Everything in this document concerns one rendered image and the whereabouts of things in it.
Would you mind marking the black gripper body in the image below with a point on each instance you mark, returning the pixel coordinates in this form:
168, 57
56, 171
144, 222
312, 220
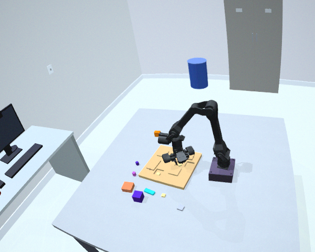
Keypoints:
167, 158

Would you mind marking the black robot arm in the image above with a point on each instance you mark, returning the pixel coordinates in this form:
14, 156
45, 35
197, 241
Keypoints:
204, 108

